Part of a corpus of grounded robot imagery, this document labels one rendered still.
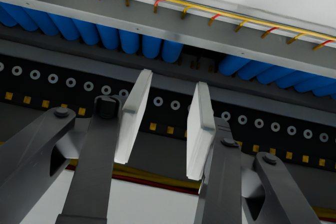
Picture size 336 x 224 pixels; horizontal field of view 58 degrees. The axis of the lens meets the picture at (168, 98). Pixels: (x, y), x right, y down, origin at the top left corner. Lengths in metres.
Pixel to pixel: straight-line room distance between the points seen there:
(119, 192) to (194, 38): 0.12
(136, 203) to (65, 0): 0.15
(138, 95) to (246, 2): 0.10
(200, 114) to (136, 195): 0.08
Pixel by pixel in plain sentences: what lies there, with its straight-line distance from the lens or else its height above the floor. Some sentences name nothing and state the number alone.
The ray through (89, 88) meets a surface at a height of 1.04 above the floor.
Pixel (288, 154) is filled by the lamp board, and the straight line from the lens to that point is 0.39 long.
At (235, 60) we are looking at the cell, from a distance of 0.28.
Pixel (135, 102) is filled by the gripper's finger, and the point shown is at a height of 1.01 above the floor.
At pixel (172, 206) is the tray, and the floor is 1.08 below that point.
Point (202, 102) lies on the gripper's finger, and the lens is 0.17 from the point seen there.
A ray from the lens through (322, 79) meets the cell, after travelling 0.31.
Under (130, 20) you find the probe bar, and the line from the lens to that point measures 0.23.
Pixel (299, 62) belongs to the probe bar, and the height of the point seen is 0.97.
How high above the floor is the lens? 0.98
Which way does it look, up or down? 9 degrees up
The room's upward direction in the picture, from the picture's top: 167 degrees counter-clockwise
